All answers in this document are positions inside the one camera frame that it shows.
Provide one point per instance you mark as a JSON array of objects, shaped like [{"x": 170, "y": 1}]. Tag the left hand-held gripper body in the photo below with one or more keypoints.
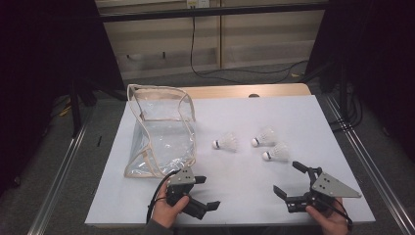
[{"x": 181, "y": 182}]

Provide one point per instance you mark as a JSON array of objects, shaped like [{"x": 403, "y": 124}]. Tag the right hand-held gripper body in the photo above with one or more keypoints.
[{"x": 328, "y": 188}]

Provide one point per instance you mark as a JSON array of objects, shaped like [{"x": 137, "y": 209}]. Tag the white shuttlecock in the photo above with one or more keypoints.
[
  {"x": 266, "y": 137},
  {"x": 279, "y": 151},
  {"x": 228, "y": 142}
]

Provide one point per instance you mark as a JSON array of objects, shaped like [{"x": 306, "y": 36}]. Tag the clear bag with beige trim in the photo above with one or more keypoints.
[{"x": 163, "y": 143}]

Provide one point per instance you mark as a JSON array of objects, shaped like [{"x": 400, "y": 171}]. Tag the person's left hand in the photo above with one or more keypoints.
[{"x": 166, "y": 212}]

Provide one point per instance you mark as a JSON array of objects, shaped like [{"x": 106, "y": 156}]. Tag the person's right hand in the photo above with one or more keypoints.
[{"x": 331, "y": 223}]

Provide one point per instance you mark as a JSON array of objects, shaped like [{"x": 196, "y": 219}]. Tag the white table cover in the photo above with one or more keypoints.
[{"x": 244, "y": 196}]

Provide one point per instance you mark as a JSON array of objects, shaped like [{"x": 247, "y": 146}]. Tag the wooden table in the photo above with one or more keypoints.
[{"x": 277, "y": 89}]

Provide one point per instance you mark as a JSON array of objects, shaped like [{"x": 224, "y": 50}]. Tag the black metal stand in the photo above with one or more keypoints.
[
  {"x": 76, "y": 114},
  {"x": 342, "y": 91}
]

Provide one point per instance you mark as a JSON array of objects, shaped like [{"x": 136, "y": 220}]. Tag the dark round table grommet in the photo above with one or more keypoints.
[{"x": 253, "y": 95}]

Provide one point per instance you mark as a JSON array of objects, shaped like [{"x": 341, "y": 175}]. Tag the black curtain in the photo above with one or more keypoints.
[
  {"x": 385, "y": 49},
  {"x": 39, "y": 65}
]

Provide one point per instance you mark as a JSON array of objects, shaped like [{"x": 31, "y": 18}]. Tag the black horizontal bar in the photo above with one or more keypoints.
[{"x": 228, "y": 11}]

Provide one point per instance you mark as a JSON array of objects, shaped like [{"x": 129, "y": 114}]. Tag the metal floor rail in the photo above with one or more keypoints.
[
  {"x": 58, "y": 182},
  {"x": 370, "y": 163}
]

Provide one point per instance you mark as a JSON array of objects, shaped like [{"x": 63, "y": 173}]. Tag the white wall outlet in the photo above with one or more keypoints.
[{"x": 197, "y": 3}]

